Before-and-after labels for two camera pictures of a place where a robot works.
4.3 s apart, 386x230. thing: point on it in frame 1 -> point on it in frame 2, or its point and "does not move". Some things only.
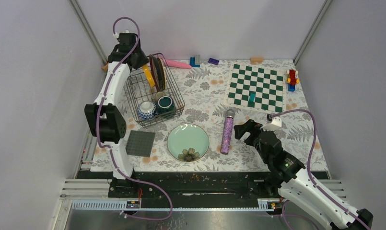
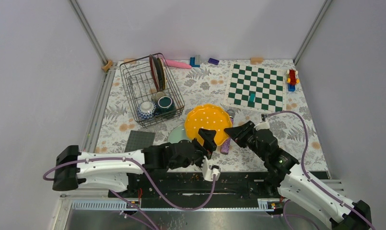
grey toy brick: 197,60 does not move
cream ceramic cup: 158,95 does not move
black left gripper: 143,60 -> 209,143
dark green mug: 165,104 does not move
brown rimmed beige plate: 154,73 does not move
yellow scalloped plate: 149,75 -> 210,117
